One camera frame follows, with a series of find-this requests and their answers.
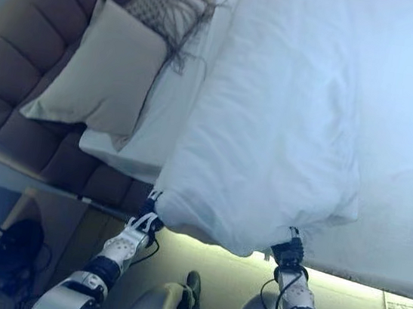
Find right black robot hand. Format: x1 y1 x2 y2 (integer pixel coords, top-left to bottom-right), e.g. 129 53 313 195
267 225 310 271

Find black device with cables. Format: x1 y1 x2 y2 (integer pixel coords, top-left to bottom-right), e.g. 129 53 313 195
0 214 58 303

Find left silver robot leg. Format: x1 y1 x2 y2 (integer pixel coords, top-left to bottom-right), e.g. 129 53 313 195
131 262 206 309

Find large beige pillow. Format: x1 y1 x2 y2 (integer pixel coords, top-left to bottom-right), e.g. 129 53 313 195
15 0 175 156

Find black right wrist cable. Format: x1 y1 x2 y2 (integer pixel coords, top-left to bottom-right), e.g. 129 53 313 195
257 262 311 309

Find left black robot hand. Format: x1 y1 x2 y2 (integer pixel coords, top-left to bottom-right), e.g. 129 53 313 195
139 187 169 234

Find grey patterned fringed cushion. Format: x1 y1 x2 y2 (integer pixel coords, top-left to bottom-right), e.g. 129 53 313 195
116 0 217 80

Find wooden nightstand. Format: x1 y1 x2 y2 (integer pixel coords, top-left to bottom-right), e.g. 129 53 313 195
0 181 141 309

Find brown tufted headboard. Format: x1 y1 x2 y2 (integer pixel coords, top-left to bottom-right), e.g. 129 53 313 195
0 0 160 192

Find white duvet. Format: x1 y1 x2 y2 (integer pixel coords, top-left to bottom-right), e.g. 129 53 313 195
146 0 413 281

